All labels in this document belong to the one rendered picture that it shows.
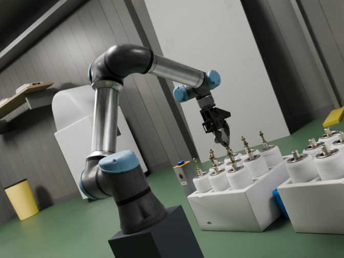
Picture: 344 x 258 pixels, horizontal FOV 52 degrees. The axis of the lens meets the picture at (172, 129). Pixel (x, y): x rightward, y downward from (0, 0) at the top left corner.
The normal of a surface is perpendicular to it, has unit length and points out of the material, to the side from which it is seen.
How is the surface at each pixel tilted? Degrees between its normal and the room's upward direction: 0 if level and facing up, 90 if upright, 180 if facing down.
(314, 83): 90
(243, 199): 90
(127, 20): 90
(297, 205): 90
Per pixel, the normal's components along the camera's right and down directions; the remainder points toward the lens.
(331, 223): -0.74, 0.35
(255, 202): 0.56, -0.21
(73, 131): -0.51, 0.25
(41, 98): 0.76, -0.31
